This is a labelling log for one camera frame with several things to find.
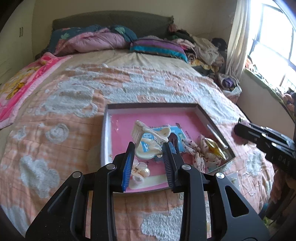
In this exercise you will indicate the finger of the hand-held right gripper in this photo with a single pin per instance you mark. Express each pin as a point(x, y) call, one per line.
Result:
point(252, 136)
point(266, 132)

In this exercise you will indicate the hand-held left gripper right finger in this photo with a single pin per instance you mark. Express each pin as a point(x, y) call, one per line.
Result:
point(168, 162)

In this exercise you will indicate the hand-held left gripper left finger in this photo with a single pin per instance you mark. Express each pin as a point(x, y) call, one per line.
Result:
point(128, 166)

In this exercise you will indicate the cream hair claw clip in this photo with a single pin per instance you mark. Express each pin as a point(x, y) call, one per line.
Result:
point(144, 151)

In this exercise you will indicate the thin silver hair stick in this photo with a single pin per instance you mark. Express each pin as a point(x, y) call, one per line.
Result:
point(217, 136)

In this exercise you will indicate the cardboard box with pink bottom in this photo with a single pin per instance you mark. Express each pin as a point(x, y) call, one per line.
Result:
point(120, 120)

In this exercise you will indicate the person's right forearm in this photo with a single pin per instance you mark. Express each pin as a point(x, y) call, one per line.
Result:
point(283, 190)

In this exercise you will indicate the small pearly hair clip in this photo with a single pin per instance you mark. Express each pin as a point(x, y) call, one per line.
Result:
point(141, 172)

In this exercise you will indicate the blue printed card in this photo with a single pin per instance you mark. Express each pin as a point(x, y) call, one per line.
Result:
point(179, 134)

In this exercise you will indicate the floral fabric scrunchie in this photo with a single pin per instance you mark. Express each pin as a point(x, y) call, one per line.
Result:
point(201, 157)

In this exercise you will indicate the white earring card in plastic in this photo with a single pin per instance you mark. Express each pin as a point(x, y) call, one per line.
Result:
point(232, 179)

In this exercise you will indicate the orange cloud pattern bedspread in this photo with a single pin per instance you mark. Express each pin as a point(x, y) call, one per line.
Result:
point(69, 139)

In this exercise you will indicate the cream curtain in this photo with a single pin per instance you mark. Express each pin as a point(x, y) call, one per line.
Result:
point(240, 41)

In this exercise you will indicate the window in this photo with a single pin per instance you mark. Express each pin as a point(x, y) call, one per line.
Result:
point(272, 34)

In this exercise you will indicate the pile of clothes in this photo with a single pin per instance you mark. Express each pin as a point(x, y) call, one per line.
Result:
point(203, 48)

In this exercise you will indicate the beige bed sheet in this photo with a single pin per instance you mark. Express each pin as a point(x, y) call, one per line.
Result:
point(138, 59)

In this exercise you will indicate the purple striped pillow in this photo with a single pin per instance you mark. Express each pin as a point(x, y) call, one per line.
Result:
point(157, 46)

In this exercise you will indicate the pink and teal folded quilt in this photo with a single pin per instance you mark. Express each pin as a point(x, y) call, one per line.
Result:
point(92, 40)

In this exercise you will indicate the pink cartoon blanket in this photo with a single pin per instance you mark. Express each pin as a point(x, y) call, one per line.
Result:
point(27, 78)

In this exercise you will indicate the dark green headboard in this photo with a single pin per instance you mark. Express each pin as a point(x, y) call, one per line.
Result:
point(111, 19)

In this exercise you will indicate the cream wardrobe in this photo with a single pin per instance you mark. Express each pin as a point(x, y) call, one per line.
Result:
point(16, 41)

